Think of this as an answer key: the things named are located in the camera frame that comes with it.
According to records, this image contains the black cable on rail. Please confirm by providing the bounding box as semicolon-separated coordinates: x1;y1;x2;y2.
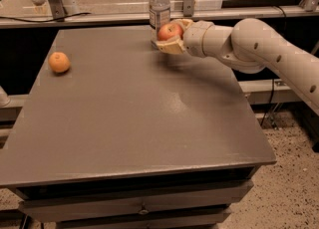
0;11;93;24

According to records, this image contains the clear plastic water bottle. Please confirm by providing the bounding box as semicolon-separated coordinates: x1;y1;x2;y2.
149;0;170;48

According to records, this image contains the black cable right floor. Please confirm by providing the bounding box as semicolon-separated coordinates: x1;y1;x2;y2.
259;5;287;131

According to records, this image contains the orange fruit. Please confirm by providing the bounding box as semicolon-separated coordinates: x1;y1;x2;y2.
48;52;71;74

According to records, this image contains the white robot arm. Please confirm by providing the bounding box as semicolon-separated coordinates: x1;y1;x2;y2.
157;18;319;115

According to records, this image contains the top drawer with knob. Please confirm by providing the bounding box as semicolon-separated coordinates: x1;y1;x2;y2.
19;180;253;222

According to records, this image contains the grey drawer cabinet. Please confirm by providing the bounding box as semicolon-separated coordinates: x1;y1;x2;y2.
0;27;275;229

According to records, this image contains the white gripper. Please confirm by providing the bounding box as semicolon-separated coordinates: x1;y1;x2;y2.
157;19;213;58

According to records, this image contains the red apple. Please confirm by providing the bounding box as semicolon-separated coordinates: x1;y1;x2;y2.
158;23;183;41

